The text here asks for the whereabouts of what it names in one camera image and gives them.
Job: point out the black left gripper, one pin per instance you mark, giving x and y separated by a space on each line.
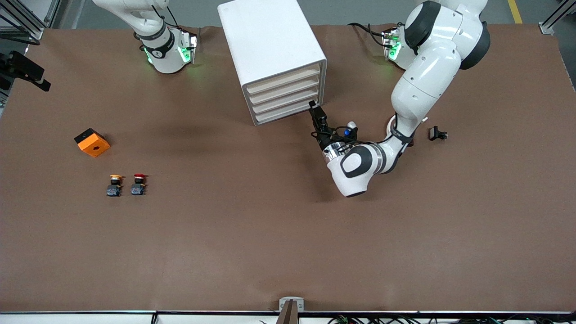
325 138

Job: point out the cream drawer cabinet base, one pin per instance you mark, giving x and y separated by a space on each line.
283 110

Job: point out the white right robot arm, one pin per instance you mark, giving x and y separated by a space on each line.
166 58

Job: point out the white drawer cabinet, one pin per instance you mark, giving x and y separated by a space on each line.
265 40

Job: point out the yellow push button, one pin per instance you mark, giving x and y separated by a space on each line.
114 186

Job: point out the red push button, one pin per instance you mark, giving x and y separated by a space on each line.
138 185

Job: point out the white curved plastic part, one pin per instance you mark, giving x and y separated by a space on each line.
389 128

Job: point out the orange box with hole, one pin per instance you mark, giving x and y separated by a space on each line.
95 146

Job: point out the brown table cover mat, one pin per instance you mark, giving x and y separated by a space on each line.
288 225

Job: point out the small black component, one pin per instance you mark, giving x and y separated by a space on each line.
435 133

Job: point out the aluminium frame profile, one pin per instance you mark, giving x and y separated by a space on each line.
38 32
546 28

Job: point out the grey metal bracket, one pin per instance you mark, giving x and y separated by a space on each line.
283 301

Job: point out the white table edge rail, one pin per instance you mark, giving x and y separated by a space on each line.
90 318

